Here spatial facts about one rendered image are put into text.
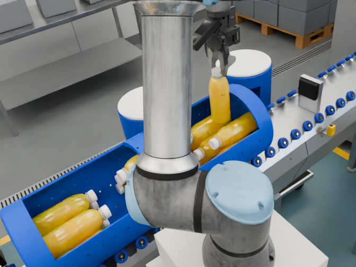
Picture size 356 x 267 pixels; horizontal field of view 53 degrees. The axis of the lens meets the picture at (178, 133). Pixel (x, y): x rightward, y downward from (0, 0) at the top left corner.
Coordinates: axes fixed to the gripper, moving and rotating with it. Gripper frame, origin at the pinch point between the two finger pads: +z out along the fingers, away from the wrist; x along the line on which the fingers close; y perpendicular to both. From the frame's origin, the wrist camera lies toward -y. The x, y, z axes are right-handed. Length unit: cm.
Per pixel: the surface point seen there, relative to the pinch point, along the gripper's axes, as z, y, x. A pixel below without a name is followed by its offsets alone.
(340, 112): 41, 58, -12
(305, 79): 25, 50, 1
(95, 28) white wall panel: 89, 85, 320
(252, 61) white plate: 29, 53, 35
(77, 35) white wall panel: 90, 62, 322
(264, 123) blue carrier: 18.4, 7.5, -13.7
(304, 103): 38, 50, 1
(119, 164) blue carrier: 25.4, -37.0, 12.8
